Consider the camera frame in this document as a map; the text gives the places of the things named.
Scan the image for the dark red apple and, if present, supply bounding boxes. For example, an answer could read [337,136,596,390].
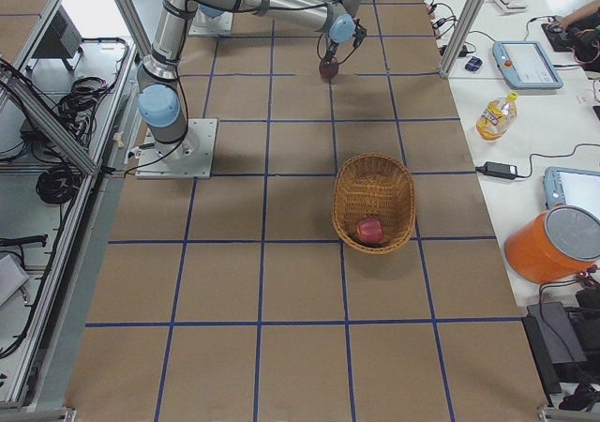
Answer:
[319,58,339,80]

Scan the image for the black power adapter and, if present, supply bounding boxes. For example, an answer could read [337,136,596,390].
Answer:
[475,161,519,180]

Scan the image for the light red apple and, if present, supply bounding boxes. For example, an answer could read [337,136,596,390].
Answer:
[356,218,384,246]

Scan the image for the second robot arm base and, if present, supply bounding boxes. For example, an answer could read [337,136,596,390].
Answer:
[193,5,225,26]

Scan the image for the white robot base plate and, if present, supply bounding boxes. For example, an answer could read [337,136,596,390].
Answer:
[134,118,218,179]

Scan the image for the yellow drink bottle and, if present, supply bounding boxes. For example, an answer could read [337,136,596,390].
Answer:
[475,91,518,142]

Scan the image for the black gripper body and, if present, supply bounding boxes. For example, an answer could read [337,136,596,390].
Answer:
[323,40,339,62]

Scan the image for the orange bucket grey lid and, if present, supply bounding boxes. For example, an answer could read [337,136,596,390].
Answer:
[503,205,599,284]

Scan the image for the small dark blue pouch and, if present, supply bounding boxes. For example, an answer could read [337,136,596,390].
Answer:
[464,56,483,72]

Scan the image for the blue teach pendant tablet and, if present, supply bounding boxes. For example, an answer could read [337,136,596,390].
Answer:
[492,41,563,90]

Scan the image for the woven wicker basket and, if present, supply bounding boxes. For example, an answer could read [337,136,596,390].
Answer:
[331,153,416,255]

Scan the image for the aluminium frame post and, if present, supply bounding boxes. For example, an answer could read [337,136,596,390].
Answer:
[439,0,485,79]

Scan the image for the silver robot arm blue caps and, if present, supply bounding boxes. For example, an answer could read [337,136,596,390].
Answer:
[138,0,367,159]

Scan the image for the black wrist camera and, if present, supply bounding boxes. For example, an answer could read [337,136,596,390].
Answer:
[352,21,368,50]

